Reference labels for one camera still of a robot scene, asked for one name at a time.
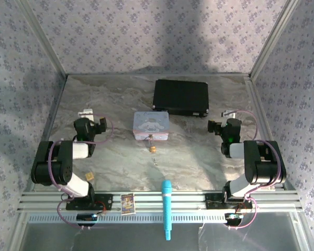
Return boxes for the pale cartoon tin box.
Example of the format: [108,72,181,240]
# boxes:
[132,111,170,142]

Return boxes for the small brass padlock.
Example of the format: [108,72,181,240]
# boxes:
[147,137,158,154]

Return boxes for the black hard case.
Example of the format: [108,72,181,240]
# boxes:
[152,79,209,118]

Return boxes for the small cartoon picture card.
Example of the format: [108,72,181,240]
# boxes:
[120,193,136,215]

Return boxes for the black right electronics module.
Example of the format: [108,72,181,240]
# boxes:
[225,212,243,222]

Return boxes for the black electronics module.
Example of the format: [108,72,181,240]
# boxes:
[76,213,98,223]
[225,212,243,222]

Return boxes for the black left electronics module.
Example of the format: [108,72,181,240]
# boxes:
[76,213,98,223]

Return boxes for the blue toy microphone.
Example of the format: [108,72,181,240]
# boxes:
[161,179,173,241]

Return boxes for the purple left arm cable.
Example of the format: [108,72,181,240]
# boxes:
[49,112,114,231]

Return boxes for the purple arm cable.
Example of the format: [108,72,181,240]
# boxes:
[226,109,282,231]
[49,112,114,231]

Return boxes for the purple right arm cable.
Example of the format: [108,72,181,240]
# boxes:
[226,109,282,231]

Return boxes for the aluminium right side rail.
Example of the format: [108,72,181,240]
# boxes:
[244,75,296,191]

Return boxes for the aluminium left side rail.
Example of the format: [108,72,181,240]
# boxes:
[23,75,68,192]

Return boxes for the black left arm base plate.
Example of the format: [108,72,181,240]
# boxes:
[65,193,114,211]

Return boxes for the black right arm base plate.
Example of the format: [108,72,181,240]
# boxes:
[205,193,253,210]

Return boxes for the aluminium front frame rail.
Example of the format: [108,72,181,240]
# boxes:
[17,190,304,213]

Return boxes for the slotted grey cable duct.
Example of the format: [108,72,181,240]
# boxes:
[28,214,297,225]

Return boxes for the aluminium left corner post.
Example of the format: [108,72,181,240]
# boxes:
[17,0,69,77]

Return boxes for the aluminium corner post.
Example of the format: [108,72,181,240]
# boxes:
[249,0,301,79]
[17,0,69,77]

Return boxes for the aluminium right corner post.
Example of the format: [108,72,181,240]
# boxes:
[249,0,301,79]

